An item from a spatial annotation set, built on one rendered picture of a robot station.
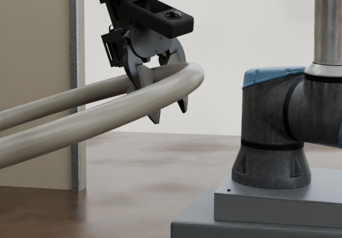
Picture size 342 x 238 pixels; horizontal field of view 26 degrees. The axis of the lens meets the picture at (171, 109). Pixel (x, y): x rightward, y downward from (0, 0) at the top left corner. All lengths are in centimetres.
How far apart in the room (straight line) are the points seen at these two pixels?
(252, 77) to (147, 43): 65
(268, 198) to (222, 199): 10
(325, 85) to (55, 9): 462
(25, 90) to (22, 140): 544
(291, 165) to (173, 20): 78
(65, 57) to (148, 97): 524
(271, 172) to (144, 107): 94
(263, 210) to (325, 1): 47
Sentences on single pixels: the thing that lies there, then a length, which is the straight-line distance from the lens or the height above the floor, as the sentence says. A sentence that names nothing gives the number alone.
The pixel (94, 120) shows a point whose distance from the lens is 76.
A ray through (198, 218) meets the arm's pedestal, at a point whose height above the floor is 85.
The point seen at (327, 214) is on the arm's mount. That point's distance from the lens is 164.
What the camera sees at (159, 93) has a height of 120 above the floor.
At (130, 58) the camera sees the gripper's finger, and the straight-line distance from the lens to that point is 108.
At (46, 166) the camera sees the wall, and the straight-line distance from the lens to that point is 620.
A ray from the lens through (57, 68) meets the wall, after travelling 606.
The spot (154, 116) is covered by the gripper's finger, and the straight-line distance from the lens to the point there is 110.
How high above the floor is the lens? 126
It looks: 6 degrees down
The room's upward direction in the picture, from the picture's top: straight up
